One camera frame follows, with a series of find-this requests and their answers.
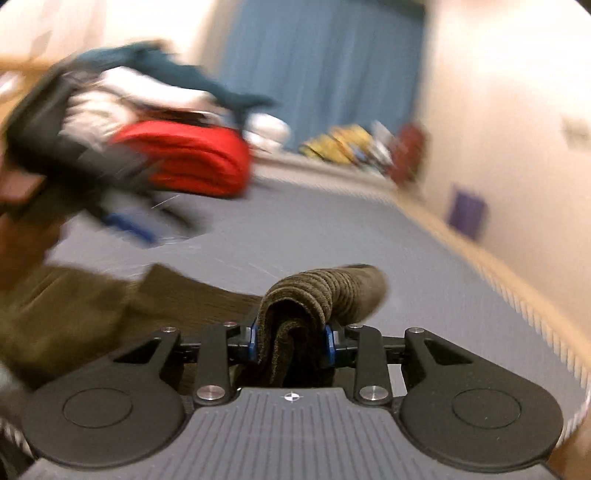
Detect wooden bed frame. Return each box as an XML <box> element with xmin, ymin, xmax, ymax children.
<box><xmin>393</xmin><ymin>190</ymin><xmax>590</xmax><ymax>368</ymax></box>

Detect yellow plush toy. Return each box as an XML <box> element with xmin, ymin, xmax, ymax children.
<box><xmin>298</xmin><ymin>124</ymin><xmax>373</xmax><ymax>165</ymax></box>

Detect blue curtain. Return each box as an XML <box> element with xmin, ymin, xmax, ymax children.
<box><xmin>221</xmin><ymin>1</ymin><xmax>426</xmax><ymax>148</ymax></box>

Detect black white plush toy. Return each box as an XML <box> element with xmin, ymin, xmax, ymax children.
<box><xmin>369</xmin><ymin>120</ymin><xmax>394</xmax><ymax>173</ymax></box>

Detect person left hand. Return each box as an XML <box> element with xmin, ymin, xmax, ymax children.
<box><xmin>1</xmin><ymin>154</ymin><xmax>65</xmax><ymax>292</ymax></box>

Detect blue shark plush toy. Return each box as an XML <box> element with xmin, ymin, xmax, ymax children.
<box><xmin>73</xmin><ymin>41</ymin><xmax>277</xmax><ymax>129</ymax></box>

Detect red folded blanket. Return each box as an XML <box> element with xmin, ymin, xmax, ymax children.
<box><xmin>111</xmin><ymin>120</ymin><xmax>252</xmax><ymax>198</ymax></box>

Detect dark red bag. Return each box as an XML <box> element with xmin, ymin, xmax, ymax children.
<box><xmin>389</xmin><ymin>122</ymin><xmax>428</xmax><ymax>186</ymax></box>

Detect brown corduroy pants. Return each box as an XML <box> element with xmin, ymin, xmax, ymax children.
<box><xmin>1</xmin><ymin>264</ymin><xmax>388</xmax><ymax>389</ymax></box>

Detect purple yoga mat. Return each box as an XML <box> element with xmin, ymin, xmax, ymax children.
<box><xmin>448</xmin><ymin>186</ymin><xmax>488</xmax><ymax>241</ymax></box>

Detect white folded clothes pile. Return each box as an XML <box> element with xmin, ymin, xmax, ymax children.
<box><xmin>60</xmin><ymin>67</ymin><xmax>218</xmax><ymax>149</ymax></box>

